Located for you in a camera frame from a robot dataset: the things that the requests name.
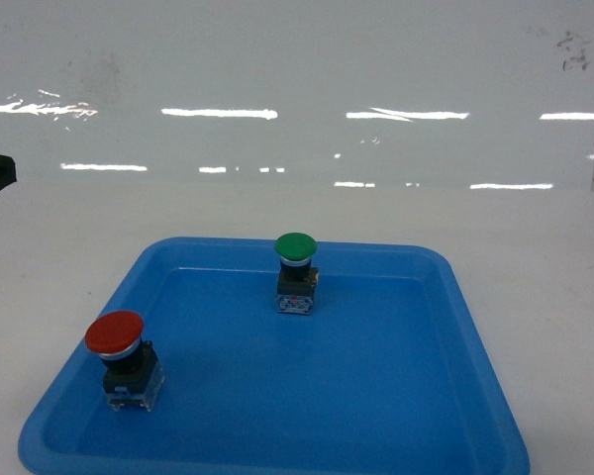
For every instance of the red mushroom push button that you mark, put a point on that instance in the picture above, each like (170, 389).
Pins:
(134, 375)

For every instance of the green mushroom push button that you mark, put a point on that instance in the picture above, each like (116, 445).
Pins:
(297, 278)

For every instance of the blue plastic tray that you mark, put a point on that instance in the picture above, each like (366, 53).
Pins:
(387, 375)

